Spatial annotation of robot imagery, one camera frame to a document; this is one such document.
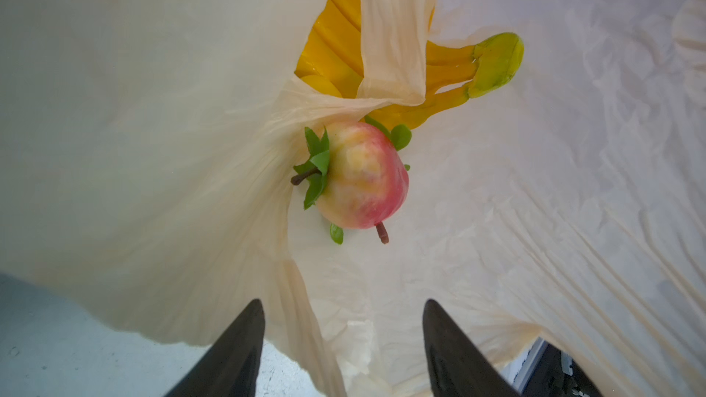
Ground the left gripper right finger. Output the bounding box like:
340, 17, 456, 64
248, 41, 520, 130
422, 299, 518, 397

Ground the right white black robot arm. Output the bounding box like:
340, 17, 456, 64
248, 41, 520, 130
520, 344, 602, 397

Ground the yellow fake banana bunch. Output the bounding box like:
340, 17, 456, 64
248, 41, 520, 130
295, 0, 524, 129

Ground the yellow fake lemon with leaves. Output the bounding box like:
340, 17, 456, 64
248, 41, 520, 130
316, 121, 409, 244

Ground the cream banana print plastic bag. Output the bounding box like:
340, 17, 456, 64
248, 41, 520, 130
1, 0, 705, 396

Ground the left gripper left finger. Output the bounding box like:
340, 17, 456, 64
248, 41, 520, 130
167, 299, 266, 397

